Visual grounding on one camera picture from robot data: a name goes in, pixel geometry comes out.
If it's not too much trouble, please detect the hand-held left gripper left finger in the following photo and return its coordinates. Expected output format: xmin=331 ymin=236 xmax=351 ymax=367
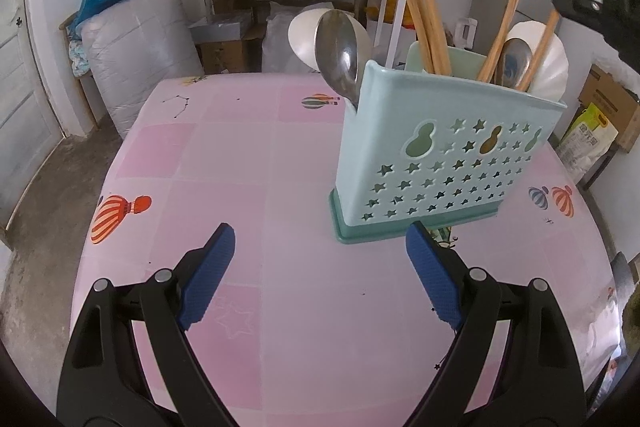
xmin=56 ymin=223 xmax=237 ymax=427

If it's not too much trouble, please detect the wooden chair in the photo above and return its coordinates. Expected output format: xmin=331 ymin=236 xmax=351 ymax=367
xmin=59 ymin=12 xmax=101 ymax=135

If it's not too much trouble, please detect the white door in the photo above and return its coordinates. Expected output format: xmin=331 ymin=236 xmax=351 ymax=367
xmin=0 ymin=0 xmax=66 ymax=233

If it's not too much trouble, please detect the large printed cardboard box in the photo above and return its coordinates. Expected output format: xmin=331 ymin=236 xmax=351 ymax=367
xmin=579 ymin=64 xmax=640 ymax=154

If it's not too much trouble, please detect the open brown cardboard box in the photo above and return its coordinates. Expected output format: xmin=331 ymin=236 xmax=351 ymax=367
xmin=189 ymin=14 xmax=263 ymax=75

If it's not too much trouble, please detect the green and white rice bag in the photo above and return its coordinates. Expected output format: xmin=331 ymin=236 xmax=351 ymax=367
xmin=554 ymin=103 xmax=620 ymax=186

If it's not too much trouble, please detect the white sack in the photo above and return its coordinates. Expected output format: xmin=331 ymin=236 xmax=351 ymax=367
xmin=264 ymin=1 xmax=333 ymax=74

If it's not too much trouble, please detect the yellow plastic bag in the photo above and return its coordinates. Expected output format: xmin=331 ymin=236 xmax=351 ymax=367
xmin=367 ymin=0 xmax=416 ymax=30

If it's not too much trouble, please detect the metal spoon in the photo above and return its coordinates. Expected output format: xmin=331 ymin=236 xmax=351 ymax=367
xmin=492 ymin=38 xmax=533 ymax=90
xmin=314 ymin=9 xmax=362 ymax=112

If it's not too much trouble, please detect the white plastic spoon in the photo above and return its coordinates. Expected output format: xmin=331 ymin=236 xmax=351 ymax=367
xmin=287 ymin=6 xmax=373 ymax=75
xmin=505 ymin=21 xmax=570 ymax=102

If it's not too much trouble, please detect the pink printed tablecloth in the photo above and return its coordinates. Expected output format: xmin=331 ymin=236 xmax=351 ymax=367
xmin=70 ymin=72 xmax=628 ymax=427

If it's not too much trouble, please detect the mint green utensil holder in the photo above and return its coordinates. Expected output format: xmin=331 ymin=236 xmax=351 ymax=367
xmin=329 ymin=42 xmax=568 ymax=246

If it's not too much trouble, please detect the white foam piece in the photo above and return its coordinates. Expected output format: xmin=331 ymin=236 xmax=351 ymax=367
xmin=456 ymin=19 xmax=479 ymax=46

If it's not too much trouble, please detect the plastic wrapped white bundle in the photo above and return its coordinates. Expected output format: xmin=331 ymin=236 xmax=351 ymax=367
xmin=80 ymin=0 xmax=206 ymax=140

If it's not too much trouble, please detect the patterned blue cloth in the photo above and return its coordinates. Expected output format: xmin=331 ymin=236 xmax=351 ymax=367
xmin=69 ymin=39 xmax=92 ymax=78

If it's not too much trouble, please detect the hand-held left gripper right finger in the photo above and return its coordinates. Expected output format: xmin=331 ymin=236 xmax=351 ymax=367
xmin=406 ymin=221 xmax=587 ymax=427

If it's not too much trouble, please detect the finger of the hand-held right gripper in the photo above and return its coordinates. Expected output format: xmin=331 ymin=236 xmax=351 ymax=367
xmin=551 ymin=0 xmax=640 ymax=75

